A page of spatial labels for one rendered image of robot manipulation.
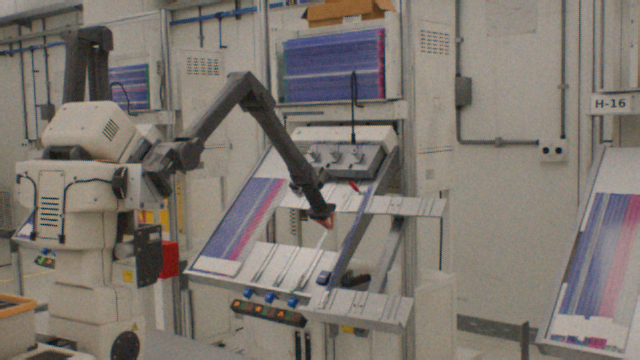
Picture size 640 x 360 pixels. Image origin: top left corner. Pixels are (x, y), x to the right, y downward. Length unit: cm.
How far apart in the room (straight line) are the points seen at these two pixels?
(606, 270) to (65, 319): 146
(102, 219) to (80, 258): 11
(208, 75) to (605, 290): 255
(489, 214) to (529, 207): 25
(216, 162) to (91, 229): 210
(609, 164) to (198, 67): 232
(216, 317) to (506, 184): 183
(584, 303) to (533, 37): 226
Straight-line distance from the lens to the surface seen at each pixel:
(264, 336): 300
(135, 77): 373
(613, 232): 208
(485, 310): 425
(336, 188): 264
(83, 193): 176
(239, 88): 202
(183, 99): 373
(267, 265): 255
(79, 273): 188
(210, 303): 395
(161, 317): 323
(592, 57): 233
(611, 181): 222
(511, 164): 402
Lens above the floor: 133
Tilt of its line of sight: 6 degrees down
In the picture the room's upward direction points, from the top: 2 degrees counter-clockwise
